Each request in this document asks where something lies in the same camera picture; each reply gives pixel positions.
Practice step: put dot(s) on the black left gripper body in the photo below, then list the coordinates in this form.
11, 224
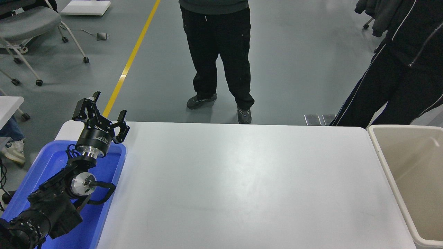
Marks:
95, 136

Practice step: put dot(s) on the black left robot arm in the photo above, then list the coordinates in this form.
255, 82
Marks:
52, 207

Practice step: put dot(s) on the blue plastic tray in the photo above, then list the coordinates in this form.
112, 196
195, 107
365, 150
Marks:
52, 160

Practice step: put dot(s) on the small grey floor adapter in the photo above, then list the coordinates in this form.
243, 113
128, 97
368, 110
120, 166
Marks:
102, 36

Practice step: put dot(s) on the small white side table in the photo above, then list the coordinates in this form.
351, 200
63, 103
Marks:
8, 107

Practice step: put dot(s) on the person in blue jeans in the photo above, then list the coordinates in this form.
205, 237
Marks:
12, 150

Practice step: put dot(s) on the white flat board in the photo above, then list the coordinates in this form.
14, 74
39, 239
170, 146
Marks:
86, 7

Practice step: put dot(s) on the grey office chair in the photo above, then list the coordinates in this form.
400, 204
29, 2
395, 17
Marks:
31, 20

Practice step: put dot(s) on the person in plain black trousers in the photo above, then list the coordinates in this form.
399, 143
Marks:
214, 41

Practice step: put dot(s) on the metal floor outlet plate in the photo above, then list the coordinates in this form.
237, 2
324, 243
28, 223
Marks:
313, 119
328, 119

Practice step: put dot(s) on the black chair caster base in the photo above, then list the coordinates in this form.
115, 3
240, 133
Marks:
367, 24

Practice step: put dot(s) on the person in white-striped black suit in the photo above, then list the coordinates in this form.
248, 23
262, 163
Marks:
391, 79

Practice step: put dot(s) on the dark hanging jacket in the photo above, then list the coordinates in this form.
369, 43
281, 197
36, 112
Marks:
377, 14

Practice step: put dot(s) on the large pale plastic bin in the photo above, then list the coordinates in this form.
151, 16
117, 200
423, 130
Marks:
415, 166

